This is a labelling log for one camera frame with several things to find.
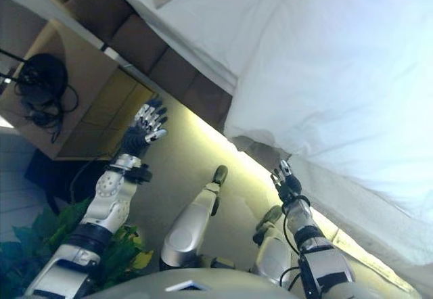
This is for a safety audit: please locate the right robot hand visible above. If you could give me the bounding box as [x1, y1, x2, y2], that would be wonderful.
[270, 159, 302, 205]

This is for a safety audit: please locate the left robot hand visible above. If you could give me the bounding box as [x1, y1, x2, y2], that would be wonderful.
[123, 98, 169, 156]

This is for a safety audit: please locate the white duvet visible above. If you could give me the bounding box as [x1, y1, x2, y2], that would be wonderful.
[223, 0, 433, 267]

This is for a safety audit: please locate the white bed sheet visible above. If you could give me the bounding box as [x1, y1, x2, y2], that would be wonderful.
[110, 0, 283, 97]

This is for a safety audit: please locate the wooden nightstand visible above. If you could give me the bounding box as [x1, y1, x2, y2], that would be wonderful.
[0, 19, 160, 162]

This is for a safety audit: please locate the silver right robot leg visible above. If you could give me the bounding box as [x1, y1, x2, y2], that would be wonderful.
[251, 205, 300, 287]

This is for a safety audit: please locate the silver robot leg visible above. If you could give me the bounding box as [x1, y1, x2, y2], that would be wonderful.
[251, 205, 300, 287]
[158, 164, 229, 270]

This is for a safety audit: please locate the beige padded headboard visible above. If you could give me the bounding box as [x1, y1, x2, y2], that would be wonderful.
[20, 0, 235, 135]

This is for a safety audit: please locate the silver left robot leg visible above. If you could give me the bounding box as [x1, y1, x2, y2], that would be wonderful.
[158, 164, 229, 270]

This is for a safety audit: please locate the green leafy plant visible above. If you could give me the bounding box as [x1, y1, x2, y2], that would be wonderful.
[0, 196, 156, 299]

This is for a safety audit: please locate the grey robot torso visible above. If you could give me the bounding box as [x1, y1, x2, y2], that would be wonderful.
[83, 267, 304, 299]

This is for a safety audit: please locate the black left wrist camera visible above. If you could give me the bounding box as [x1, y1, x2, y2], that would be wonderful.
[125, 163, 154, 185]

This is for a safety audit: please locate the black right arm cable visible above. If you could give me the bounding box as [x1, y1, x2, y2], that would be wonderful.
[279, 202, 307, 293]

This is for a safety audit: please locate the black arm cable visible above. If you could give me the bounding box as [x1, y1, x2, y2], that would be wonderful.
[69, 159, 102, 207]
[279, 202, 307, 293]

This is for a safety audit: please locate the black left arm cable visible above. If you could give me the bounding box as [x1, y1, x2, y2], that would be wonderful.
[69, 159, 102, 207]

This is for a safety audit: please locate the black cable bundle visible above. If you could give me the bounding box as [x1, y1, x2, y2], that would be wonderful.
[12, 52, 79, 145]

